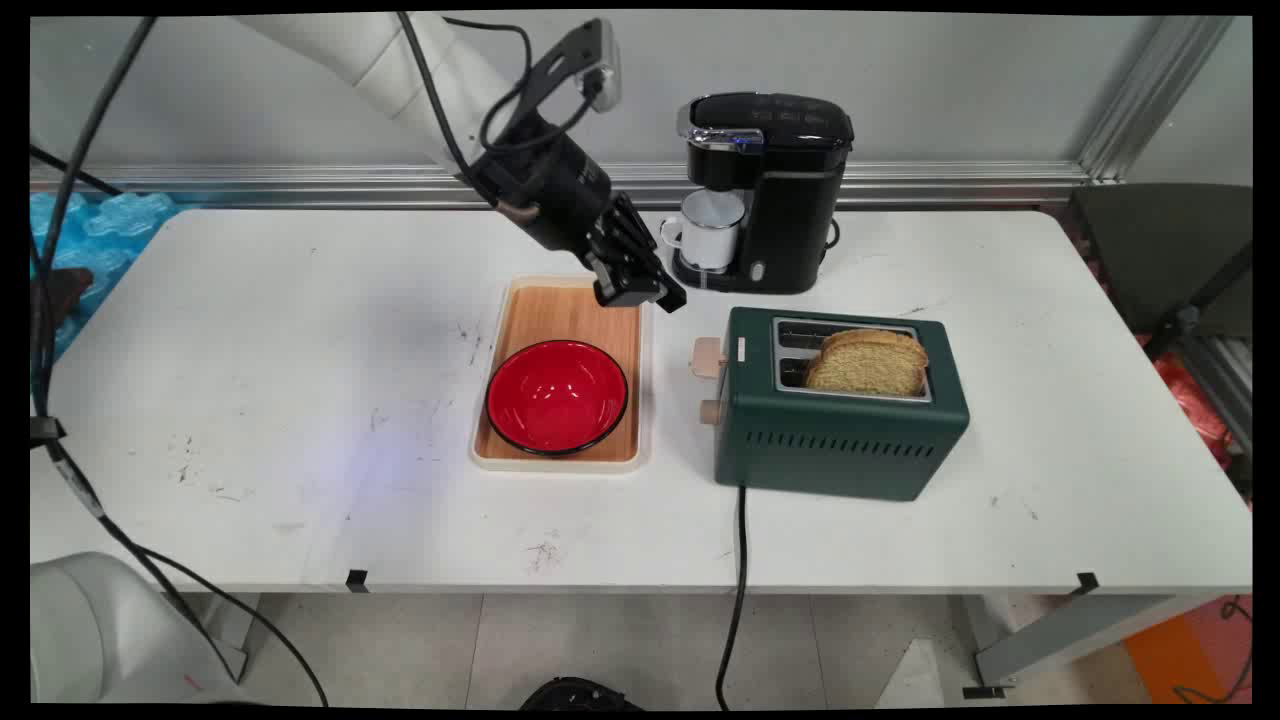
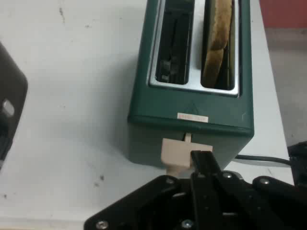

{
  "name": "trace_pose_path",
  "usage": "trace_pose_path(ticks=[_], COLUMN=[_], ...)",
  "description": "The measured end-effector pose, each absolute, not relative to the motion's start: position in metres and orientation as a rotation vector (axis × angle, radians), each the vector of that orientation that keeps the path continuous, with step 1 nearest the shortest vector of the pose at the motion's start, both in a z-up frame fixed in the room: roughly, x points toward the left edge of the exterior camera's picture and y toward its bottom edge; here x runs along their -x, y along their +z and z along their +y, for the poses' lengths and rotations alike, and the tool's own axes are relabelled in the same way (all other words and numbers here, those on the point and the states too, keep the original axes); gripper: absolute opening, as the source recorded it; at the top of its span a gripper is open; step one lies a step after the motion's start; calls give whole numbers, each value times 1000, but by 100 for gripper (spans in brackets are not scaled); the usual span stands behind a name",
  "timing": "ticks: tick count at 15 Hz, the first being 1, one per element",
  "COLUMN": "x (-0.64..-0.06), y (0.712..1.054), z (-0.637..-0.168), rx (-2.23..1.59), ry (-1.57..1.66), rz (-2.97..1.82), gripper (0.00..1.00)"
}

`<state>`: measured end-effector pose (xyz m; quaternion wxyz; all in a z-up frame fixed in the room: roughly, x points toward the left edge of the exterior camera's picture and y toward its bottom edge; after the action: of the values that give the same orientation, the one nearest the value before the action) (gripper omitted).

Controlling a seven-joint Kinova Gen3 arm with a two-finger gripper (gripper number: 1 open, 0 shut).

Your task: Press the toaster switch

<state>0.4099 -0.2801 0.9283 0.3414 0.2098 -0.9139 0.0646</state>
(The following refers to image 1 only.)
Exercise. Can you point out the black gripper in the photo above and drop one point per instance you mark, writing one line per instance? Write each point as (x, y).
(550, 195)

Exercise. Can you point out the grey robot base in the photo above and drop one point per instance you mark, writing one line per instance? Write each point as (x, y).
(105, 635)

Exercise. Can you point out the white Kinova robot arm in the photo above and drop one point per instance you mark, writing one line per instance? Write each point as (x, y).
(400, 60)

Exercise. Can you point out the wooden tray with cream rim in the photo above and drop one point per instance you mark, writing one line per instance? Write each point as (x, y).
(570, 312)

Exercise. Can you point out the white enamel mug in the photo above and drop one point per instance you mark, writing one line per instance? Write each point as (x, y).
(707, 232)

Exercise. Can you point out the red bowl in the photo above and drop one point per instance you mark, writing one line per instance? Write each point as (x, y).
(557, 396)

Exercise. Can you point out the black coffee machine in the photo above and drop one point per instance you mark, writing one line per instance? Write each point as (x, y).
(775, 190)

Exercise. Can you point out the green toaster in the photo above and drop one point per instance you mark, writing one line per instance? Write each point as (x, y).
(835, 420)

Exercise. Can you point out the brown bread slice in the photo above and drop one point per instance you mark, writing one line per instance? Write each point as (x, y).
(868, 375)
(880, 340)

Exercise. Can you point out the black round object on floor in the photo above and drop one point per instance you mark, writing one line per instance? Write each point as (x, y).
(578, 695)

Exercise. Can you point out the blue plastic bag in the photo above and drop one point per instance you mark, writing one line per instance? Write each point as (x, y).
(95, 240)

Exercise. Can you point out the grey table leg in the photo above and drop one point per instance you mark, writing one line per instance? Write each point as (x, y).
(1075, 630)

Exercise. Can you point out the red plastic bag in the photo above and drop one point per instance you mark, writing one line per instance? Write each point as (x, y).
(1195, 400)

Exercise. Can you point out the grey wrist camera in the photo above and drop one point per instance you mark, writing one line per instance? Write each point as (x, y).
(590, 62)

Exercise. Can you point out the aluminium frame rail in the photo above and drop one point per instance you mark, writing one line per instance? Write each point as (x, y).
(330, 186)

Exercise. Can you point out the aluminium frame post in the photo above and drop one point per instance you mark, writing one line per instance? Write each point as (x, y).
(1150, 95)

